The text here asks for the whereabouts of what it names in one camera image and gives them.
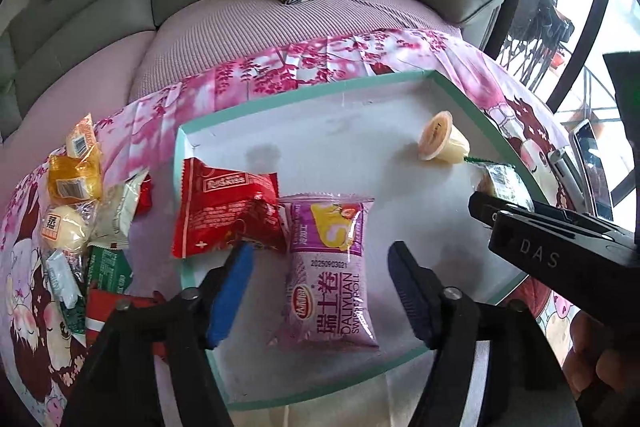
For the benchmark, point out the red white snack packet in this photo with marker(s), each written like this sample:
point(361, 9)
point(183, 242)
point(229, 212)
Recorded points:
point(101, 304)

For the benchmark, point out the pink sofa seat cover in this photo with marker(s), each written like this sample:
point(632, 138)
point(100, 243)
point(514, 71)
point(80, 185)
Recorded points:
point(200, 36)

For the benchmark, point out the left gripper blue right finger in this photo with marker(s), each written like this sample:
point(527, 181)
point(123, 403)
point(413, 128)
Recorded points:
point(419, 291)

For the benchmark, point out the round yellow bun packet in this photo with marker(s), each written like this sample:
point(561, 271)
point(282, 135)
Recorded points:
point(67, 227)

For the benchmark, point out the white green snack packet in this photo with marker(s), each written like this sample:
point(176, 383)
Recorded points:
point(116, 212)

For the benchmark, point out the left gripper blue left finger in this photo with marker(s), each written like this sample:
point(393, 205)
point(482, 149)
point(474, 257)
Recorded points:
point(227, 301)

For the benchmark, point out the orange transparent snack packet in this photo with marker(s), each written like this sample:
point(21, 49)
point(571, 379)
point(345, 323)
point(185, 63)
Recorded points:
point(72, 180)

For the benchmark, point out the yellow cake snack packet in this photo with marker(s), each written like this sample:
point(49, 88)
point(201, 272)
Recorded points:
point(81, 141)

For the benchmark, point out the white tray teal rim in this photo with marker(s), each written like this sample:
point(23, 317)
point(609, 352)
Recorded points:
point(354, 137)

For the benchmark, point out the right hand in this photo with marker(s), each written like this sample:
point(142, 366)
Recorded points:
point(593, 355)

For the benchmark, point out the small white blue packet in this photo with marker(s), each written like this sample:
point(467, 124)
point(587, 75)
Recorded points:
point(62, 280)

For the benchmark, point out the jelly cup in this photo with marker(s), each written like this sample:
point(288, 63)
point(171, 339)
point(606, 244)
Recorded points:
point(442, 140)

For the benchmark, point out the purple swiss roll packet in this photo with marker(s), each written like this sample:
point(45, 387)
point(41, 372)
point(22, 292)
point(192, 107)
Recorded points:
point(326, 301)

